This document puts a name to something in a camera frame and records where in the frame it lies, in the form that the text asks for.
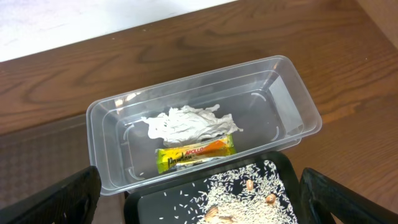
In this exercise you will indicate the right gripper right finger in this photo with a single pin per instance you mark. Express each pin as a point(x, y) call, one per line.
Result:
point(323, 199)

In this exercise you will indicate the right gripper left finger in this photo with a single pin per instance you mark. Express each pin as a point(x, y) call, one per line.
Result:
point(72, 200)

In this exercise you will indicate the green orange snack wrapper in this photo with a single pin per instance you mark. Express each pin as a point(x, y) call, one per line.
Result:
point(186, 156)

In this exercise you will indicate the white tissue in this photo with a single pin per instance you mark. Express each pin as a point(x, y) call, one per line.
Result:
point(188, 125)

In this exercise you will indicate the black waste tray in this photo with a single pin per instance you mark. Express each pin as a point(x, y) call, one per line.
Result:
point(140, 206)

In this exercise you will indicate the spilled rice pile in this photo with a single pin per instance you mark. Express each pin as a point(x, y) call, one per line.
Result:
point(253, 193)

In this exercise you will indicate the clear plastic bin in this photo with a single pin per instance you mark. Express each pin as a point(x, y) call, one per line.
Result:
point(267, 99)

